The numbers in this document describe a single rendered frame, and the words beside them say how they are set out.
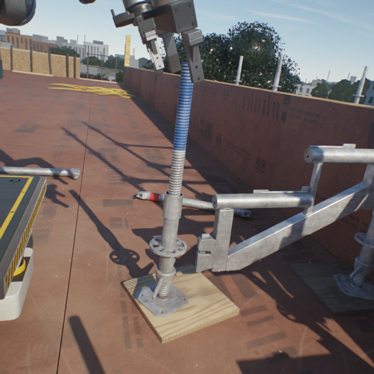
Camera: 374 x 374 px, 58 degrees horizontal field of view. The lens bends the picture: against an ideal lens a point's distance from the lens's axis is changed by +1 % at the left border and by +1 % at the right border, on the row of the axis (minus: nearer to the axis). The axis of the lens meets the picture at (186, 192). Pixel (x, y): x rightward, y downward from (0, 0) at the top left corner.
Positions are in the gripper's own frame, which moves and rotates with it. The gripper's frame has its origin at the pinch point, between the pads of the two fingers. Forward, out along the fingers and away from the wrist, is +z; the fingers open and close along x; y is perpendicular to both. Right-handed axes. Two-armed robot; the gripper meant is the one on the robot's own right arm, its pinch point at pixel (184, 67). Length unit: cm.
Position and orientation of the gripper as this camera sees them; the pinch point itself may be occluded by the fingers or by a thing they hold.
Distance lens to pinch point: 81.6
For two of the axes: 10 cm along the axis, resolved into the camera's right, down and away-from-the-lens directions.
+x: 3.9, 4.6, -8.0
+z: 2.2, 8.0, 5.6
